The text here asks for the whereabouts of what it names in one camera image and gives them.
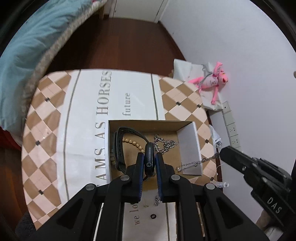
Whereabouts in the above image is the black smart watch band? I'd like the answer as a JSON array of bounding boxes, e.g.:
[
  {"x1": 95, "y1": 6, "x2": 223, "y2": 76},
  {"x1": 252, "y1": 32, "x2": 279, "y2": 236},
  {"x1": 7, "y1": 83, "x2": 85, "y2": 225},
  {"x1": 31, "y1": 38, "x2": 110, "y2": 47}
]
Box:
[{"x1": 113, "y1": 126, "x2": 156, "y2": 181}]

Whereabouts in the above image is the silver chain necklace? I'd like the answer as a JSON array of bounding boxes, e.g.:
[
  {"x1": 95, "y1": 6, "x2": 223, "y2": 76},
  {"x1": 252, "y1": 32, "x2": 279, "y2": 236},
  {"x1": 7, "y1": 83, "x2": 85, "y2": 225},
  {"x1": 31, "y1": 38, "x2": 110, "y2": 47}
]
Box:
[{"x1": 176, "y1": 151, "x2": 221, "y2": 173}]

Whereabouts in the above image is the white cardboard jewelry box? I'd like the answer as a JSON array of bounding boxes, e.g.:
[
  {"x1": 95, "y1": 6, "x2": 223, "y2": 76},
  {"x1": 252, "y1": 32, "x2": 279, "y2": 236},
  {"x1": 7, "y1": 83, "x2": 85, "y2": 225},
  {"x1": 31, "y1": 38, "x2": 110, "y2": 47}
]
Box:
[{"x1": 105, "y1": 120, "x2": 203, "y2": 181}]

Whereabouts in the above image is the small white bottle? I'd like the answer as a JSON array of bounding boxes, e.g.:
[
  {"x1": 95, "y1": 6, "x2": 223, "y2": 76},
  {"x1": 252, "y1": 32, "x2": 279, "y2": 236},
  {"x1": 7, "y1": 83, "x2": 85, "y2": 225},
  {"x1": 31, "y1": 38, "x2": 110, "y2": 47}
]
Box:
[{"x1": 217, "y1": 182, "x2": 229, "y2": 188}]

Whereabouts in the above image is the checkered tablecloth with text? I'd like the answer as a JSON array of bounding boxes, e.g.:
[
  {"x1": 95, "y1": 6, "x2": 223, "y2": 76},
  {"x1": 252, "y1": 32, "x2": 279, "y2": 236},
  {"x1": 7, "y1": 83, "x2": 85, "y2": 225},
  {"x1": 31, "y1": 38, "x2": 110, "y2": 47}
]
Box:
[{"x1": 22, "y1": 69, "x2": 217, "y2": 240}]

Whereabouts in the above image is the pink panther plush toy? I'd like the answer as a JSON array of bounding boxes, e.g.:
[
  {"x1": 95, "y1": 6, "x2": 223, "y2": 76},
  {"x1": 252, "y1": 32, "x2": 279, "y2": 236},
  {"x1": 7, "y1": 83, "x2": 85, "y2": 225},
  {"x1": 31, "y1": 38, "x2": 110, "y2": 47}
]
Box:
[{"x1": 189, "y1": 61, "x2": 229, "y2": 105}]

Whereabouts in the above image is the white cloth covered box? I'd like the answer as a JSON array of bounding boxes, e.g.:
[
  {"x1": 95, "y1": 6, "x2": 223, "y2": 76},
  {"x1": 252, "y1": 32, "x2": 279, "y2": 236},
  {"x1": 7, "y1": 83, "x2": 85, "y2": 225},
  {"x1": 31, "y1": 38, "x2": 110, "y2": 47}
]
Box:
[{"x1": 173, "y1": 59, "x2": 228, "y2": 111}]

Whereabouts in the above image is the white room door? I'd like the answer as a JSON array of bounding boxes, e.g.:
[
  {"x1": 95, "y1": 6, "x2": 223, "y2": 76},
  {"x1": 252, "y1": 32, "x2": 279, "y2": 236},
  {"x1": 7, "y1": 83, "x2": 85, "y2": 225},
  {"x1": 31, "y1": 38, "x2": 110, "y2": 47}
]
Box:
[{"x1": 109, "y1": 0, "x2": 168, "y2": 23}]

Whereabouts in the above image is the teal blue duvet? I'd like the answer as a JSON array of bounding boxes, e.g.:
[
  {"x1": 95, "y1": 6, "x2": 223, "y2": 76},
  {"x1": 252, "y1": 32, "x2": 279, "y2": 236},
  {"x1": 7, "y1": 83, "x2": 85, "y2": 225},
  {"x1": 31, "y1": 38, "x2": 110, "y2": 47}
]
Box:
[{"x1": 0, "y1": 0, "x2": 93, "y2": 136}]

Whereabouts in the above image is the bed with patterned mattress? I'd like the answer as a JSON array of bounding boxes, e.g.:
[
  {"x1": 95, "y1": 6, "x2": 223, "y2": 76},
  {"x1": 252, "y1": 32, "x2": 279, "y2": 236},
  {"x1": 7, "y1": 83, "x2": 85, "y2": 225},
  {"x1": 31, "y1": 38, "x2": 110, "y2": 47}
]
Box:
[{"x1": 20, "y1": 1, "x2": 107, "y2": 125}]

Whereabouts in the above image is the wooden bead bracelet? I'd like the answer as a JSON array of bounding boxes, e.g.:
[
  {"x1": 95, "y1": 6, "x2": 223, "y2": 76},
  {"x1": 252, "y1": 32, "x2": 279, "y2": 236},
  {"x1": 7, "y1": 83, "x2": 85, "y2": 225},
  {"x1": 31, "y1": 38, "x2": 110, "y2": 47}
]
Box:
[{"x1": 110, "y1": 136, "x2": 146, "y2": 166}]

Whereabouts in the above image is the white wall socket strip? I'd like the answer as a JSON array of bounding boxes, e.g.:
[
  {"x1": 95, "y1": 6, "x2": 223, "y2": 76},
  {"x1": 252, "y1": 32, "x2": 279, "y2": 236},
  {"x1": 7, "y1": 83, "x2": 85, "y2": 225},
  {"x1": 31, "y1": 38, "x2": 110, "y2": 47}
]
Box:
[{"x1": 222, "y1": 101, "x2": 241, "y2": 151}]

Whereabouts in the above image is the thick silver chain bracelet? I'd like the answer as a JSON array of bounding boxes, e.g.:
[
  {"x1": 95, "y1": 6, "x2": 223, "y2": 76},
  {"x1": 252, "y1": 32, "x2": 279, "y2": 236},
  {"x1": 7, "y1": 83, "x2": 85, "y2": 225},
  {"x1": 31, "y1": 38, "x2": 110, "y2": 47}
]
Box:
[{"x1": 153, "y1": 134, "x2": 178, "y2": 154}]

